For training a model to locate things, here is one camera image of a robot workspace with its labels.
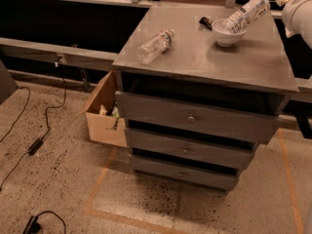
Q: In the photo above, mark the grey drawer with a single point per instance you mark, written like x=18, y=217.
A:
x=171, y=170
x=189, y=149
x=197, y=118

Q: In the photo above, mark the middle grey drawer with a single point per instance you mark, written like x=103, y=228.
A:
x=189, y=149

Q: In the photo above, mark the grey drawer cabinet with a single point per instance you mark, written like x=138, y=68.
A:
x=252, y=76

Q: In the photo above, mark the black power adapter with cable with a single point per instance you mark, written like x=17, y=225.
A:
x=39, y=141

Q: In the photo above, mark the bottom grey drawer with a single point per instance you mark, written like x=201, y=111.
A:
x=171, y=170

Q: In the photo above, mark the grey metal railing beam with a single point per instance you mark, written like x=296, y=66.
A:
x=57, y=54

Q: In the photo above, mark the top grey drawer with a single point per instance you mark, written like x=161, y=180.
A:
x=197, y=118

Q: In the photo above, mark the open cardboard box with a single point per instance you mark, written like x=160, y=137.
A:
x=103, y=121

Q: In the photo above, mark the small black clip object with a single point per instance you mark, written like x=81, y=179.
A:
x=207, y=23

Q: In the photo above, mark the labelled plastic bottle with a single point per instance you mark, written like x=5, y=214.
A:
x=246, y=15

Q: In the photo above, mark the white ceramic bowl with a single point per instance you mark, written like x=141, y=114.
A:
x=223, y=36

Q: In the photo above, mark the clear plastic bottle lying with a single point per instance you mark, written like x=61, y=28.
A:
x=155, y=46

